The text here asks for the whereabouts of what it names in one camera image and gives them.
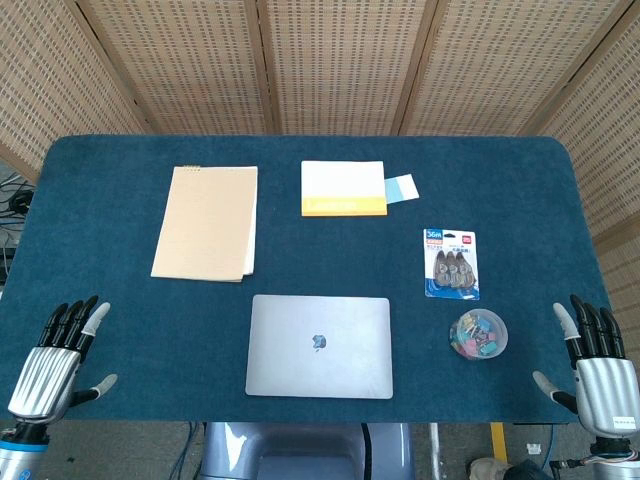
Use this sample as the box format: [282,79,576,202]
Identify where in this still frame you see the white and orange book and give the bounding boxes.
[300,159,389,218]

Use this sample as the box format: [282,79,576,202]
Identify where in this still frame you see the blue correction tape pack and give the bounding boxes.
[422,227,481,302]

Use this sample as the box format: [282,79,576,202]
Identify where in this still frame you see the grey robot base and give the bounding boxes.
[199,422,416,480]

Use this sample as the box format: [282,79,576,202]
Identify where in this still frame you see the silver grey laptop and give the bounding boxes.
[244,293,395,400]

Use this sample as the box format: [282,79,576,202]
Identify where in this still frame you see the black floor cables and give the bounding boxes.
[0,169,37,281]

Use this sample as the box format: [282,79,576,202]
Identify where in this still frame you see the clear tub of binder clips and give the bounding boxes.
[448,308,509,360]

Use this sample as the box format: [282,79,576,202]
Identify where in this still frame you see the beige paper notepad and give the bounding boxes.
[150,164,260,284]

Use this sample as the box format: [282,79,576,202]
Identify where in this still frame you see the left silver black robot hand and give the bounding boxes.
[7,294,119,425]

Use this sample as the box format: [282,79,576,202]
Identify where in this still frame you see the blue fabric table mat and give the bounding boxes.
[0,133,621,425]

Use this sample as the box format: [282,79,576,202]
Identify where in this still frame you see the blue and white sticky notes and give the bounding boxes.
[383,173,420,204]

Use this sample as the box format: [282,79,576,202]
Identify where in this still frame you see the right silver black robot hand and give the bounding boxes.
[532,293,640,441]

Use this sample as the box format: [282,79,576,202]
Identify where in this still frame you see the blue cable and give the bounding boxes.
[177,422,202,480]

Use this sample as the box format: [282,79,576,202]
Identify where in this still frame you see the beige shoe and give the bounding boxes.
[468,457,514,480]

